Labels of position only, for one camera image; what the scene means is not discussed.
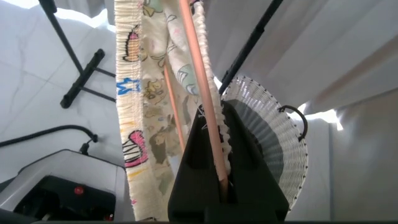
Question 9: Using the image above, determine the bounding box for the black cable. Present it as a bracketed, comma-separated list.
[0, 124, 100, 156]

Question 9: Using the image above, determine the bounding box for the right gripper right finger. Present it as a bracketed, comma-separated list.
[221, 100, 290, 223]

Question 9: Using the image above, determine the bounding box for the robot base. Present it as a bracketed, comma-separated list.
[0, 149, 135, 223]

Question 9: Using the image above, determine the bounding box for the white laundry basket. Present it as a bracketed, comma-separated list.
[221, 76, 310, 212]

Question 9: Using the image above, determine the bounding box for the black clothes rack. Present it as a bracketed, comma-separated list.
[37, 0, 284, 110]

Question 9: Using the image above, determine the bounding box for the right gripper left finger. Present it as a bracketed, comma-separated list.
[167, 104, 224, 223]

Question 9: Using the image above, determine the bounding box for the cream printed garment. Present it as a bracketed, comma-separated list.
[114, 0, 233, 222]

